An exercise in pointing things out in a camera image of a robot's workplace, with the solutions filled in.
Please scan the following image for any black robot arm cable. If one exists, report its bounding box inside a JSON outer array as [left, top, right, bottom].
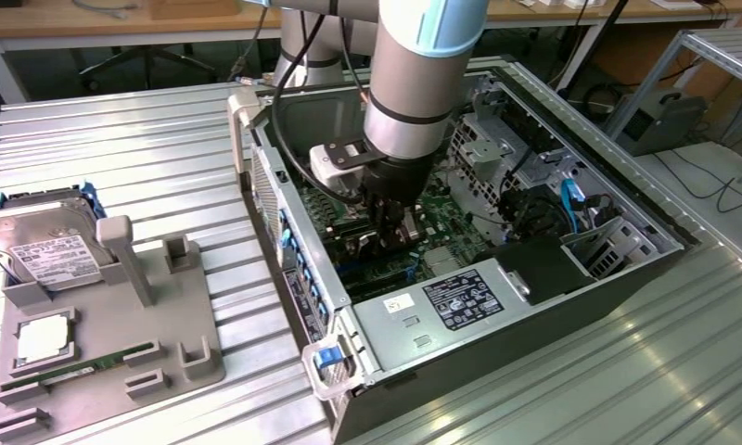
[[262, 0, 363, 205]]

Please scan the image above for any black wire bundle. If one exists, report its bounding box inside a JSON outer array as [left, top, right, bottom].
[[499, 184, 574, 243]]

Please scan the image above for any light blue cable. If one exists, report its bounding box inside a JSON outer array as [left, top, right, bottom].
[[71, 0, 142, 20]]

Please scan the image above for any silver drive bracket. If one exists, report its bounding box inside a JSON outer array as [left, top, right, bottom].
[[562, 216, 664, 280]]

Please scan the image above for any silver hard disk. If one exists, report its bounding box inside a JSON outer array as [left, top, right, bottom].
[[0, 197, 117, 292]]

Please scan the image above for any green RAM stick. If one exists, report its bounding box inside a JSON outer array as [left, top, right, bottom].
[[2, 352, 150, 389]]

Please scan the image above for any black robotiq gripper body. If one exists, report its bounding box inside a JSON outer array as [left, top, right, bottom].
[[355, 156, 437, 233]]

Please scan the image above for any open black PC case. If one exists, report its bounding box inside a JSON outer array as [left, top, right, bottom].
[[228, 64, 703, 444]]

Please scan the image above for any grey hanging cable with plug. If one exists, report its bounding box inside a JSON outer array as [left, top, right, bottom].
[[232, 6, 268, 87]]

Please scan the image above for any silver finned heat sink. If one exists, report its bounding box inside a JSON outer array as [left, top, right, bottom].
[[421, 248, 465, 273]]

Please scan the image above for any green motherboard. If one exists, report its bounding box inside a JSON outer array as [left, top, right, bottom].
[[293, 169, 509, 302]]

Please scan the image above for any wooden desk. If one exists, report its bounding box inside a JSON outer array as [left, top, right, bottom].
[[0, 0, 742, 45]]

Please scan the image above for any black office chair base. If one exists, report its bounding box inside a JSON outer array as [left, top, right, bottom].
[[75, 42, 218, 92]]

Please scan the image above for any grey parts rack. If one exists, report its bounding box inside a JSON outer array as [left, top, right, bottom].
[[0, 215, 228, 441]]

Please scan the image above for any grey power supply with label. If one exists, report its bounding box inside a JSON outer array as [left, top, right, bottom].
[[351, 257, 595, 373]]

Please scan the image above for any grey box device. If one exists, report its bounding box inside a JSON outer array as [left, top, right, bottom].
[[616, 90, 710, 157]]

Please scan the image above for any silver disk bay cage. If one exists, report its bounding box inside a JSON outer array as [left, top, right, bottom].
[[447, 112, 574, 220]]

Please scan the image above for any aluminium slat frame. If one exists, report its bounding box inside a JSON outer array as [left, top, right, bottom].
[[616, 27, 742, 155]]

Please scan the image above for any blue disk carrier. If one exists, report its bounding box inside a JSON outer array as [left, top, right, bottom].
[[0, 181, 109, 222]]

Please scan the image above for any silver CPU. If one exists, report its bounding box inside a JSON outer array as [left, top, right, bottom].
[[13, 316, 75, 363]]

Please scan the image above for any blue disk wire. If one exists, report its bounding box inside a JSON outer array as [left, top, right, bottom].
[[559, 178, 590, 234]]

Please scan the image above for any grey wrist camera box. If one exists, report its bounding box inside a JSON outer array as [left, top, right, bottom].
[[308, 141, 377, 198]]

